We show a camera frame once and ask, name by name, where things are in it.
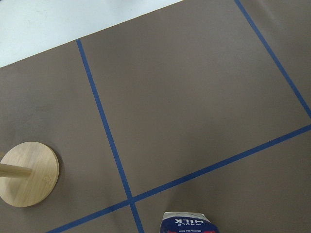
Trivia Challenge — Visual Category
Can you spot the milk carton blue white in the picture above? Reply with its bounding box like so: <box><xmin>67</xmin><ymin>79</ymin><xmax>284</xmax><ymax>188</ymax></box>
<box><xmin>159</xmin><ymin>212</ymin><xmax>219</xmax><ymax>233</ymax></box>

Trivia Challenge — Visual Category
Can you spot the round wooden stand base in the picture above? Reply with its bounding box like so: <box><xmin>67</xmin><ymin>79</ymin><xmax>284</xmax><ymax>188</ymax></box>
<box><xmin>0</xmin><ymin>142</ymin><xmax>59</xmax><ymax>207</ymax></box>

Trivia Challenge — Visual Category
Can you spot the wooden stand pole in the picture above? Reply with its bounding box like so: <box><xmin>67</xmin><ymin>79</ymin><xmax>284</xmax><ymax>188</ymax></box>
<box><xmin>0</xmin><ymin>164</ymin><xmax>32</xmax><ymax>178</ymax></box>

